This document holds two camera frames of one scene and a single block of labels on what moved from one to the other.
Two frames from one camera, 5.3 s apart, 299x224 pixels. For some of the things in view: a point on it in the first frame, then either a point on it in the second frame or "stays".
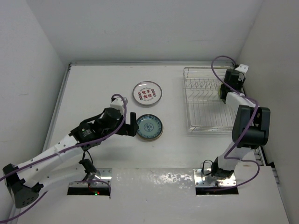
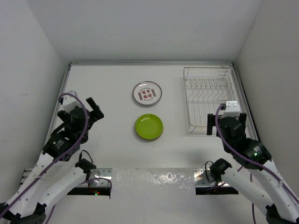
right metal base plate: x=203 y=177 stays
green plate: x=219 y=92 → x=148 y=126
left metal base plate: x=106 y=174 stays
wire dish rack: x=205 y=112 stays
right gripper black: x=241 y=83 → x=210 y=123
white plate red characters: x=147 y=93 stays
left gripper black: x=127 y=129 → x=95 y=108
